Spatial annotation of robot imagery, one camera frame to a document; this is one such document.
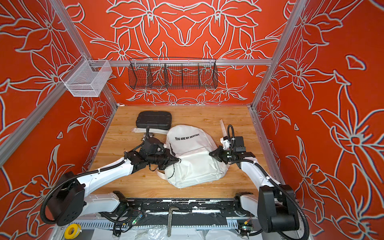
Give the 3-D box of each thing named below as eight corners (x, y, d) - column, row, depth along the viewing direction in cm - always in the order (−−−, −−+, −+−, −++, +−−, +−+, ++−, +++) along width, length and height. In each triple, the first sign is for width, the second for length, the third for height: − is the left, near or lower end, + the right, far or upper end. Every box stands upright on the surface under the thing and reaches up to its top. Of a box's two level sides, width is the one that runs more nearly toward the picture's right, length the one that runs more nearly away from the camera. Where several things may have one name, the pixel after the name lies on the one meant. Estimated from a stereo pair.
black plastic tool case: (136, 130, 106) (134, 125, 101) (141, 115, 116) (139, 109, 111) (170, 130, 106) (169, 125, 101) (172, 114, 116) (171, 109, 111)
